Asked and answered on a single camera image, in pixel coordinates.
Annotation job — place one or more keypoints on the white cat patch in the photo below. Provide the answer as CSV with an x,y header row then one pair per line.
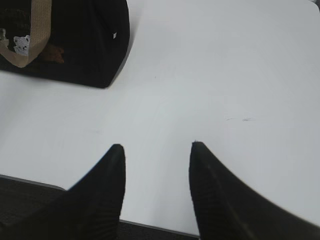
x,y
22,45

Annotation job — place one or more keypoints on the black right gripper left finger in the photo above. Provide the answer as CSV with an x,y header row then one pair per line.
x,y
90,210

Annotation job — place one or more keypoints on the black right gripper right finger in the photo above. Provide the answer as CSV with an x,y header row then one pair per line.
x,y
227,209

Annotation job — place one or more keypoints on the black fabric bag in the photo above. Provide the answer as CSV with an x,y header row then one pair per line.
x,y
76,41

